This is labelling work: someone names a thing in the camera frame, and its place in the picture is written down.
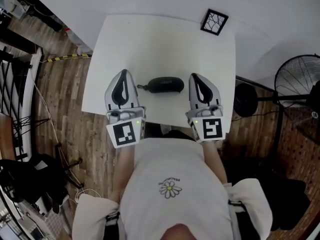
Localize yellow black striped floor tape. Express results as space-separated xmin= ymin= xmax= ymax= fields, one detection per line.
xmin=46 ymin=53 xmax=93 ymax=63

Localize black metal railing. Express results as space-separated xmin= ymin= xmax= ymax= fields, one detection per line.
xmin=0 ymin=41 xmax=35 ymax=161

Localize white flower print t-shirt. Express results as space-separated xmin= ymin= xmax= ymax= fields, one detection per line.
xmin=71 ymin=136 xmax=274 ymax=240

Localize person's black trousers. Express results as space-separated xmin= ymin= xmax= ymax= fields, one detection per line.
xmin=144 ymin=122 xmax=197 ymax=142

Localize black office chair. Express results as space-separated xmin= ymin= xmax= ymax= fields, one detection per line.
xmin=0 ymin=153 xmax=85 ymax=211

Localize black bag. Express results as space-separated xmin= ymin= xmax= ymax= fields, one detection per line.
xmin=224 ymin=170 xmax=312 ymax=233

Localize person's left forearm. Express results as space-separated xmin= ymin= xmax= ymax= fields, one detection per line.
xmin=107 ymin=143 xmax=136 ymax=205

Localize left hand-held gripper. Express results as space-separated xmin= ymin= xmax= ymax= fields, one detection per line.
xmin=104 ymin=69 xmax=147 ymax=149

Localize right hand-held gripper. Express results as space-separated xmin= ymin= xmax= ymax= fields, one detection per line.
xmin=184 ymin=73 xmax=227 ymax=144

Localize person's right forearm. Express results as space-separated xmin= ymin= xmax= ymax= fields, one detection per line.
xmin=200 ymin=139 xmax=229 ymax=185

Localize white floor cable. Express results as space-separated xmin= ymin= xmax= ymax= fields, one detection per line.
xmin=31 ymin=58 xmax=102 ymax=205

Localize black square picture frame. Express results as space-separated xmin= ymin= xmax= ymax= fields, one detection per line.
xmin=199 ymin=8 xmax=229 ymax=37

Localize black standing fan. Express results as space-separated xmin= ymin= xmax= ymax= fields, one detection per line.
xmin=233 ymin=53 xmax=320 ymax=145

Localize black zippered glasses case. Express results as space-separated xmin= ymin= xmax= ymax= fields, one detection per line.
xmin=137 ymin=76 xmax=185 ymax=94

